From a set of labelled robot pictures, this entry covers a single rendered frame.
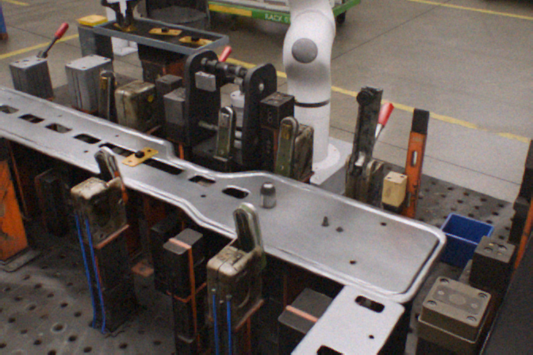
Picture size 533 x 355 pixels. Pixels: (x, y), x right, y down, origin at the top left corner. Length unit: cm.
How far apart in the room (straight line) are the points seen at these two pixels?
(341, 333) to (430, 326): 12
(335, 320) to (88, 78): 95
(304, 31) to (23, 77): 81
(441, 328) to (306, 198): 41
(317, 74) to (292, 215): 51
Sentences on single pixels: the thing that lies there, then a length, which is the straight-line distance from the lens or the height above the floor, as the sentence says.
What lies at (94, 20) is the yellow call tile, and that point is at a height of 116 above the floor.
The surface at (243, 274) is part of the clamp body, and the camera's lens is 93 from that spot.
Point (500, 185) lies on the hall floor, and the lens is 333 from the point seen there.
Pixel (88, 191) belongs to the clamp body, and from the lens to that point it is 113.
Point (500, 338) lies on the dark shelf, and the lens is 88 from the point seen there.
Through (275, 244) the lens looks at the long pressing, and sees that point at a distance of 102.
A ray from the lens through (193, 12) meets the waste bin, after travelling 408.
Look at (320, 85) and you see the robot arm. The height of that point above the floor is 105.
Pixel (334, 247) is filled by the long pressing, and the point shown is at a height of 100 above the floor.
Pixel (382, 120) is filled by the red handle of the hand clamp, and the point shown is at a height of 113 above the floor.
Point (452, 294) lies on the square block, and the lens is 88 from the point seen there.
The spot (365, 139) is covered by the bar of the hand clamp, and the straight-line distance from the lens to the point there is 113.
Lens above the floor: 162
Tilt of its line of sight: 29 degrees down
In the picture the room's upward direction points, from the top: straight up
